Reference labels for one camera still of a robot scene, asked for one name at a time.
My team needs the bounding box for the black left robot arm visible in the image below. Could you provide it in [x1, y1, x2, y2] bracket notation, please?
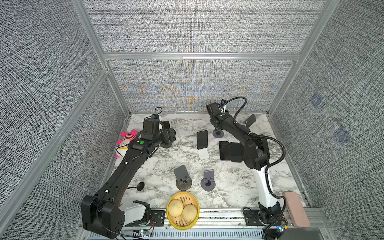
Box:
[81, 114, 176, 239]

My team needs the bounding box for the steamed bun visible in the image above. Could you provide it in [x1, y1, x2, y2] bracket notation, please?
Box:
[182, 205, 198, 224]
[168, 200, 184, 218]

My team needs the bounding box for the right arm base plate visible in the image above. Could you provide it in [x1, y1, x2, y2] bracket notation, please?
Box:
[242, 208, 264, 227]

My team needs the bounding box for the right steamed bun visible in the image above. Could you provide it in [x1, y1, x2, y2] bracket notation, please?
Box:
[182, 205, 198, 224]

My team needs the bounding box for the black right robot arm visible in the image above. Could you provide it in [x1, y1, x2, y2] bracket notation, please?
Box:
[206, 103, 286, 225]

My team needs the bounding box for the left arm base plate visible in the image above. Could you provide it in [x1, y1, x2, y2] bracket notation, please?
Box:
[124, 210, 166, 228]

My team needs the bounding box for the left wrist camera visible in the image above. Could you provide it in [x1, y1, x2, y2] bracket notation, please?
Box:
[150, 114, 160, 121]

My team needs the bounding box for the purple round stand back centre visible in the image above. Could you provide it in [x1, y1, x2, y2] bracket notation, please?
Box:
[213, 129, 224, 139]

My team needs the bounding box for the pink white plush toy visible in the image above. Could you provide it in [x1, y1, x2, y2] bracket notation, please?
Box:
[116, 130, 138, 159]

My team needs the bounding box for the grey round stand back left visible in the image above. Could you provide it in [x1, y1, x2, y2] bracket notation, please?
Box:
[160, 142, 173, 149]

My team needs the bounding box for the black phone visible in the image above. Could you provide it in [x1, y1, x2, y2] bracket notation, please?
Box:
[219, 141, 231, 161]
[230, 143, 243, 163]
[161, 121, 170, 130]
[197, 130, 208, 150]
[240, 144, 247, 163]

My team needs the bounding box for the black ladle spoon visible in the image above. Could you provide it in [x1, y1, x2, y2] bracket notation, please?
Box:
[127, 182, 145, 192]

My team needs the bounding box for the pink rectangular pad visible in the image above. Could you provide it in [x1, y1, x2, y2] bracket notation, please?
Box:
[283, 192, 311, 228]

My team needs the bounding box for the aluminium front rail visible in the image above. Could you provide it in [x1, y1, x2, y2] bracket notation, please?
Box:
[118, 208, 337, 240]

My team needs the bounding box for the left steamed bun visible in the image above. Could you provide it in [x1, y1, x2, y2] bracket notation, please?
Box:
[168, 200, 184, 218]

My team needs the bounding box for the purple round stand front centre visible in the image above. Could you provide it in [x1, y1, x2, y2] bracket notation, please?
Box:
[201, 170, 216, 192]

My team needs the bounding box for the brown round stand back right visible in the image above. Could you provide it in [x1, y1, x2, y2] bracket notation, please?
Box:
[244, 114, 257, 128]

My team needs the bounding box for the white folding phone stand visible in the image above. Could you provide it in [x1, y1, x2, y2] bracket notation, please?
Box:
[198, 148, 210, 160]

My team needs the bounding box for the purple round stand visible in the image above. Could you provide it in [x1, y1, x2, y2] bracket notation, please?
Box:
[213, 129, 224, 139]
[201, 170, 216, 192]

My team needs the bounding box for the yellow bamboo steamer basket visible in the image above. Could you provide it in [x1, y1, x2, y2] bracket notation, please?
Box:
[166, 192, 200, 231]

